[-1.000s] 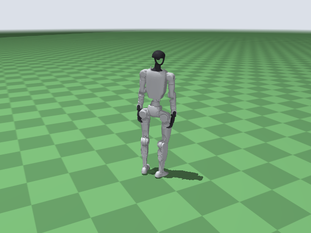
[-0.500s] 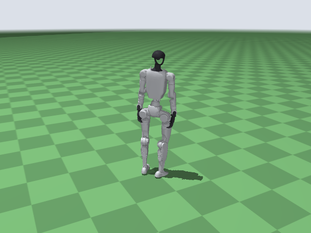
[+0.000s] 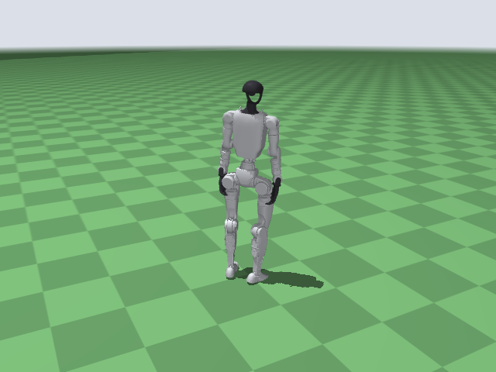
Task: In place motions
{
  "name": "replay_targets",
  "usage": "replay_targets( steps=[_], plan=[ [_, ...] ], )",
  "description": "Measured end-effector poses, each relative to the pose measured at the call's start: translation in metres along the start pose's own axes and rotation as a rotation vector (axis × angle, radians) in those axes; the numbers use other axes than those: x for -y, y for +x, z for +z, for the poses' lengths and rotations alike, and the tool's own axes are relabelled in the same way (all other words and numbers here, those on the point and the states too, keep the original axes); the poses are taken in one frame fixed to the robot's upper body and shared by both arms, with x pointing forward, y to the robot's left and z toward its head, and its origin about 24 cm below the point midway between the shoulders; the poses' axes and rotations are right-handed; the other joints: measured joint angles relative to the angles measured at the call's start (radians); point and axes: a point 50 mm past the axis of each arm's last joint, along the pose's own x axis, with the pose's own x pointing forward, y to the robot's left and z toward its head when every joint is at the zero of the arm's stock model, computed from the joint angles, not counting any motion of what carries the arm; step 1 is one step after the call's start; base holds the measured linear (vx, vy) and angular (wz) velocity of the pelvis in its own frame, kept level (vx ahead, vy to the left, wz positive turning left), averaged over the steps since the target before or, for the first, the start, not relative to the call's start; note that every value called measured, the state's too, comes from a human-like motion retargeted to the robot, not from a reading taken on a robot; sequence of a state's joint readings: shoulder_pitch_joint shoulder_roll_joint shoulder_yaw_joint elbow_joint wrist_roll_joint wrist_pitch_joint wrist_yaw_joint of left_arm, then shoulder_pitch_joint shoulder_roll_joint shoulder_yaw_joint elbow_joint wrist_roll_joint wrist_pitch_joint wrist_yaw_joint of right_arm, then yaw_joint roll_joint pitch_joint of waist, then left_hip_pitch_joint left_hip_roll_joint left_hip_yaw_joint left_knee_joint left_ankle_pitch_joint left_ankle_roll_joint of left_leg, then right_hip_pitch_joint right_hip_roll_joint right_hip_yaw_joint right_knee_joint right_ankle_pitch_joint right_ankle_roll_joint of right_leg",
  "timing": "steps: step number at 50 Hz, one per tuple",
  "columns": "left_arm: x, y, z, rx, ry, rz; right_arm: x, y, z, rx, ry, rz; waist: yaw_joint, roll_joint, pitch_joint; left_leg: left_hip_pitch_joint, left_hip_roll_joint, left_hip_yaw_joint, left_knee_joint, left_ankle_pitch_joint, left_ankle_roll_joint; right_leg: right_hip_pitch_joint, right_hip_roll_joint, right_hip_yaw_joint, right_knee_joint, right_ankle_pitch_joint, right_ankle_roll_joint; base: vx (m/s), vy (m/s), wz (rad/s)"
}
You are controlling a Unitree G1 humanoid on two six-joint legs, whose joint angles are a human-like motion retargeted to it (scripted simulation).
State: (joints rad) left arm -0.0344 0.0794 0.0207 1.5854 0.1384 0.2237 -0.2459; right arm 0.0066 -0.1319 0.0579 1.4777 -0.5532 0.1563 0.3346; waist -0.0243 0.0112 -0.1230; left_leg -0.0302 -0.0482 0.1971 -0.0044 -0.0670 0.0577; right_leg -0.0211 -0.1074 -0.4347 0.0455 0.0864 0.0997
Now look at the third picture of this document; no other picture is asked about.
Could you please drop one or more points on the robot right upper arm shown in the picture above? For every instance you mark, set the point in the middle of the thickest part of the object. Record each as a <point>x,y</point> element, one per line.
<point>272,123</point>

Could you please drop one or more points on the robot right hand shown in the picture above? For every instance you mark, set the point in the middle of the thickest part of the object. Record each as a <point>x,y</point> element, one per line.
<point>275,191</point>

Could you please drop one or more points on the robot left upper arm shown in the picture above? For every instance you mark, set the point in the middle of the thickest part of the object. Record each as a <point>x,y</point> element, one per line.
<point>227,128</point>

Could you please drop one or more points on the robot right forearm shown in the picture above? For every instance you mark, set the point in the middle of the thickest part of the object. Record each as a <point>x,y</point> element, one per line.
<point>276,165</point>

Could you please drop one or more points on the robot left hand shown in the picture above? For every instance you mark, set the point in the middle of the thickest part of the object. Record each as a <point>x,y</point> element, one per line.
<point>221,188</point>

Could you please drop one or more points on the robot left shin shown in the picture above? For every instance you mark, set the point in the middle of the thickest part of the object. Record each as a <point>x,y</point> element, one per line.
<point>230,242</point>

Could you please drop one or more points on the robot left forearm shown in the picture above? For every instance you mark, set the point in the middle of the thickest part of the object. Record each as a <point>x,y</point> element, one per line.
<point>224,159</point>

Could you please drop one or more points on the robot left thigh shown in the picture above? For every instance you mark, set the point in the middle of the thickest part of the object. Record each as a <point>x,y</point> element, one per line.
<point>232,198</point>

